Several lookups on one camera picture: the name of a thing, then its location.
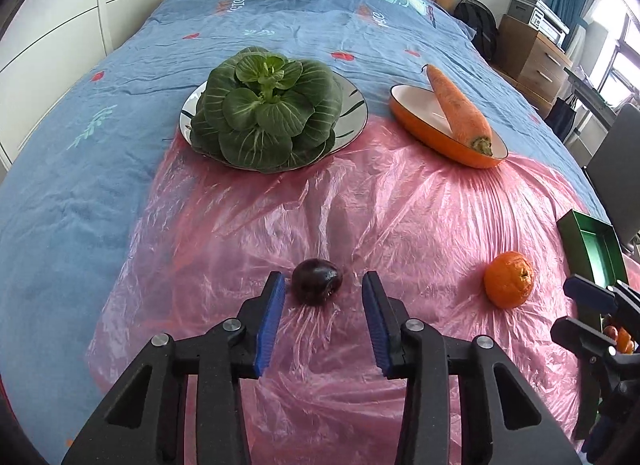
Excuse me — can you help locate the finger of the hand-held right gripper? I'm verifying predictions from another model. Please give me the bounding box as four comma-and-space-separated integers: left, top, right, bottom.
564, 275, 640, 331
550, 316, 640, 441

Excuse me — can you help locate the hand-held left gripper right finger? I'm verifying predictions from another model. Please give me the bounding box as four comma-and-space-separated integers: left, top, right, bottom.
361, 271, 581, 465

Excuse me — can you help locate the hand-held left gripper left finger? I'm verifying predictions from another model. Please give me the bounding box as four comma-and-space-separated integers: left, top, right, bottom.
61, 271, 287, 465

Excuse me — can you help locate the green metal tray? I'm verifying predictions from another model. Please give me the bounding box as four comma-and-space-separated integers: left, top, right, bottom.
556, 210, 638, 353

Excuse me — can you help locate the dark purple plum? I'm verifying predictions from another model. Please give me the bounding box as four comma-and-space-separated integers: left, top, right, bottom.
291, 258, 344, 307

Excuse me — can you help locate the pink plastic sheet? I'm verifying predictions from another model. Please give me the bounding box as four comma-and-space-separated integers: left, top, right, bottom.
85, 115, 640, 465

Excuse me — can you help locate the grey office chair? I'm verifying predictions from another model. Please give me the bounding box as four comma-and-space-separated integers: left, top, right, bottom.
582, 104, 640, 256

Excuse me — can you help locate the dark bag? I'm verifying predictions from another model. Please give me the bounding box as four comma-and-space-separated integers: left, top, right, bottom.
545, 97, 581, 143

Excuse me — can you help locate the large green bok choy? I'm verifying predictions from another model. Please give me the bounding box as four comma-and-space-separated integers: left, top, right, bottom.
190, 46, 344, 169

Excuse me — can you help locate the white patterned plate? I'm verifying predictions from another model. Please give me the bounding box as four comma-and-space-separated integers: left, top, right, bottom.
179, 70, 369, 174

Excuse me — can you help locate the orange oval dish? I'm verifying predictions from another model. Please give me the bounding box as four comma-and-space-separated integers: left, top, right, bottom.
389, 84, 510, 169

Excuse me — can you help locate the carrot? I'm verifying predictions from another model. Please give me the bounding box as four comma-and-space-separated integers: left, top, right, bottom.
426, 64, 494, 158

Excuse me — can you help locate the wooden drawer cabinet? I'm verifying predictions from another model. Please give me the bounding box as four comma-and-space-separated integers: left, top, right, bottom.
492, 15, 573, 118

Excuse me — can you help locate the window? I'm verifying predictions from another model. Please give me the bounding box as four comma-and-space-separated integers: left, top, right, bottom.
590, 0, 640, 110

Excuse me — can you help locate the grey printer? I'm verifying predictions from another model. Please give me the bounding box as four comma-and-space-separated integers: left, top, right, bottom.
507, 0, 570, 48

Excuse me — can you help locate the black backpack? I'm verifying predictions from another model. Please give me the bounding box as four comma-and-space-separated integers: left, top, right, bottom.
454, 0, 499, 63

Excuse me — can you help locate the white wardrobe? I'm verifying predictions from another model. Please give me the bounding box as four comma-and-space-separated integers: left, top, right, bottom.
0, 0, 198, 170

